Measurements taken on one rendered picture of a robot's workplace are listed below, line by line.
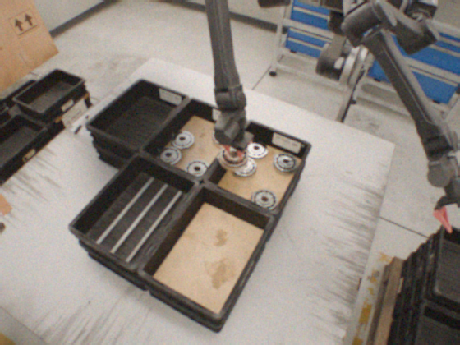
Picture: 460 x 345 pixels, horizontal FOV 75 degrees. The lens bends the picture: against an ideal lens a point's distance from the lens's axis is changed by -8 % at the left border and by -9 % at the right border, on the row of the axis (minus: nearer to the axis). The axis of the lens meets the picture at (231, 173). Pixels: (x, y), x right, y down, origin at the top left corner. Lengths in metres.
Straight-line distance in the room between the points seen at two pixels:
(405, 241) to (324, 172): 1.05
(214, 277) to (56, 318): 0.59
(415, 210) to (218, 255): 1.82
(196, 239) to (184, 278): 0.15
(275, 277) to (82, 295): 0.72
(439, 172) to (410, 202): 1.80
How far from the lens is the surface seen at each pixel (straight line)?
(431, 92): 3.16
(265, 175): 1.37
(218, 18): 0.92
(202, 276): 1.14
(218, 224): 1.22
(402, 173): 2.85
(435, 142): 0.97
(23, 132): 2.51
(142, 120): 1.61
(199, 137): 1.50
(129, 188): 1.35
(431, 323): 1.86
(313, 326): 1.27
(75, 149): 1.76
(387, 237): 2.43
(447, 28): 2.90
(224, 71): 0.93
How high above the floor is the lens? 1.90
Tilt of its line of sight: 52 degrees down
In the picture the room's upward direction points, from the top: 4 degrees clockwise
